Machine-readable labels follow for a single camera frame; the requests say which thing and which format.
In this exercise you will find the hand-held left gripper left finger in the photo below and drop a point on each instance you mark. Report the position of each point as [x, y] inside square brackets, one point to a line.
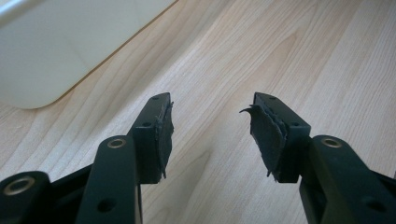
[149, 146]

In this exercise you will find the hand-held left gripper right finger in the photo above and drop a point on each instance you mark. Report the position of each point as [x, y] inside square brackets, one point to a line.
[280, 140]

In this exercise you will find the white compartment box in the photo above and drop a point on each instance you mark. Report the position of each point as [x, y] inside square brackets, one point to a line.
[53, 46]

